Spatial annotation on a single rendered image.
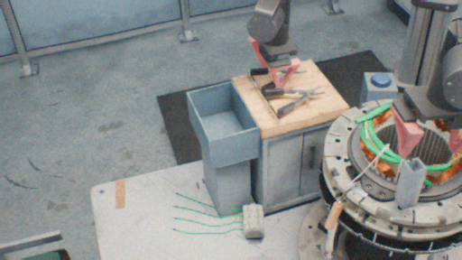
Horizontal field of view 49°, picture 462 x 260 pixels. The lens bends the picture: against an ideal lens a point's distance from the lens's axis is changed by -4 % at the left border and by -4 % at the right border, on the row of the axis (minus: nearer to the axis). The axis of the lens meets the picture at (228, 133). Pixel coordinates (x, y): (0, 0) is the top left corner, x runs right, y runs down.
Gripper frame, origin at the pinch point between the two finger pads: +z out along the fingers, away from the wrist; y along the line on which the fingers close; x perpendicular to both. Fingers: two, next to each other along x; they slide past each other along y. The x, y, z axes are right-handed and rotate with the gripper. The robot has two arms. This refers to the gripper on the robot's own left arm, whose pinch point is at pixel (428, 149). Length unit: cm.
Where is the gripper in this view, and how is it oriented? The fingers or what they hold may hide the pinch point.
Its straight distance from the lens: 80.5
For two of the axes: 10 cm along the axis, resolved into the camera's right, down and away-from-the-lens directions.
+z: -0.4, 7.6, 6.5
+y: 9.8, -0.8, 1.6
